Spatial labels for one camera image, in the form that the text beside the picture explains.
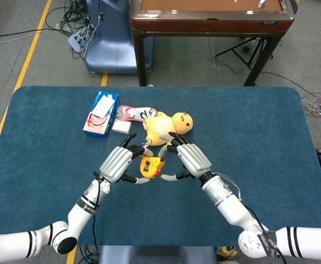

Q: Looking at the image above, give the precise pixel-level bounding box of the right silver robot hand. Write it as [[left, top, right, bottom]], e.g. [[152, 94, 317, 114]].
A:
[[157, 131, 213, 183]]

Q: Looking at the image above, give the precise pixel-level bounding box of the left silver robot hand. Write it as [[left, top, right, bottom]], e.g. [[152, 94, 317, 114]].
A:
[[99, 133, 153, 184]]

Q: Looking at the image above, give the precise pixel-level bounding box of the yellow tape measure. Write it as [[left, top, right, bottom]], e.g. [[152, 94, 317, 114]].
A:
[[139, 156, 166, 179]]

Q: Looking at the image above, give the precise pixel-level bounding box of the small white box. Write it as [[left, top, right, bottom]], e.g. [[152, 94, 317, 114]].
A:
[[111, 120, 133, 135]]

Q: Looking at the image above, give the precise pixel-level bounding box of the blue tissue box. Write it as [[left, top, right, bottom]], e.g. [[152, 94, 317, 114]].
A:
[[83, 90, 121, 140]]

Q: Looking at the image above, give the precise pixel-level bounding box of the yellow plush duck toy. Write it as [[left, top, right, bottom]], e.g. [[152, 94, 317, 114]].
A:
[[142, 111, 194, 147]]

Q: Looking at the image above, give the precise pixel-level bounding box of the pink white plastic package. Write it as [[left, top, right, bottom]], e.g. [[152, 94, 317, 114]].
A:
[[116, 105, 159, 122]]

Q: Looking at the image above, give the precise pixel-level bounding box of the white tissue pack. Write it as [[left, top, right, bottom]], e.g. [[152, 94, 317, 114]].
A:
[[92, 96, 116, 118]]

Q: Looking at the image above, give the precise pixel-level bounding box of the teal table cloth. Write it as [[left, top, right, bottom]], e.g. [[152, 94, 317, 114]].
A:
[[0, 85, 321, 248]]

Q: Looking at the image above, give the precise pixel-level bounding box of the yellow toy under table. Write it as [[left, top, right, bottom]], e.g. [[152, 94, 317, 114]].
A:
[[214, 246, 238, 261]]

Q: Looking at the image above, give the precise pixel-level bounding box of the grey-blue robot torso base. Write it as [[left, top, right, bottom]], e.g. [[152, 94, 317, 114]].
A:
[[97, 245, 218, 264]]

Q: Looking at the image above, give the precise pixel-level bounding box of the blue-grey machine base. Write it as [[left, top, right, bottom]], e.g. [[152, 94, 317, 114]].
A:
[[84, 0, 154, 74]]

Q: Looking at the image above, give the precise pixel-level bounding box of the black tripod stand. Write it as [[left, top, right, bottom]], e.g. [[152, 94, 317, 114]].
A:
[[214, 37, 275, 70]]

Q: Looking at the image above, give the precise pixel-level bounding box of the grey power strip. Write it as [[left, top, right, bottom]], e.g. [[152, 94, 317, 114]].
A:
[[67, 27, 91, 53]]

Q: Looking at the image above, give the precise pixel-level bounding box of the brown wooden game table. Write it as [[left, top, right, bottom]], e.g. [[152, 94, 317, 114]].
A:
[[129, 0, 296, 87]]

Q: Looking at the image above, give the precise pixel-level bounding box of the right arm wire harness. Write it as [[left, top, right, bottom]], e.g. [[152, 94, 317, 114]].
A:
[[211, 172, 286, 264]]

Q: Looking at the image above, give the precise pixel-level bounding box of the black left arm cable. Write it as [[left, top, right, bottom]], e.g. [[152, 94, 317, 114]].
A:
[[92, 171, 102, 264]]

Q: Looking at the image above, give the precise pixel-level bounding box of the red white cable tangle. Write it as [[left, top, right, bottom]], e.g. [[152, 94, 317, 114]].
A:
[[301, 92, 321, 119]]

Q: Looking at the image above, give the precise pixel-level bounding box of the black cable bundle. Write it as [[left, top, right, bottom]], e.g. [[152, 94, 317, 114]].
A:
[[45, 0, 95, 38]]

